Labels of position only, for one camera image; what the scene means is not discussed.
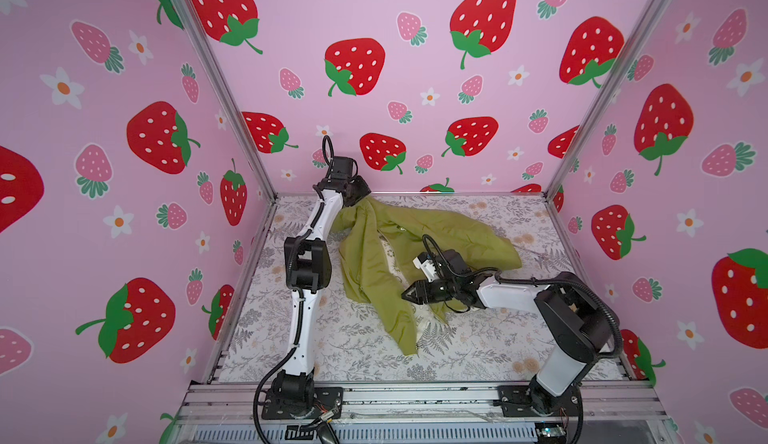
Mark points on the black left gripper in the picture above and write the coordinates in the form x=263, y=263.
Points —
x=361, y=188

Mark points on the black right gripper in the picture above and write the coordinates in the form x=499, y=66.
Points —
x=413, y=292

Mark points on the green zip-up jacket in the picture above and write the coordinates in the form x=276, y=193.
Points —
x=365, y=269

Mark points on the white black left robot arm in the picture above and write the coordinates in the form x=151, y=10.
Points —
x=308, y=273

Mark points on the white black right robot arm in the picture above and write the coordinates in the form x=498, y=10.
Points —
x=584, y=328

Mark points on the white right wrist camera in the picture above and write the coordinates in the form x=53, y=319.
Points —
x=427, y=266

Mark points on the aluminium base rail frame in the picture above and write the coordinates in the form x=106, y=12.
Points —
x=438, y=412

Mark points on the aluminium corner post left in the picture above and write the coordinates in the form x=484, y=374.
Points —
x=199, y=40

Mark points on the aluminium corner post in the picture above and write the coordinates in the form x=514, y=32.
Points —
x=642, y=31
x=199, y=40

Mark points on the aluminium corner post right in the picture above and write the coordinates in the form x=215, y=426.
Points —
x=642, y=31

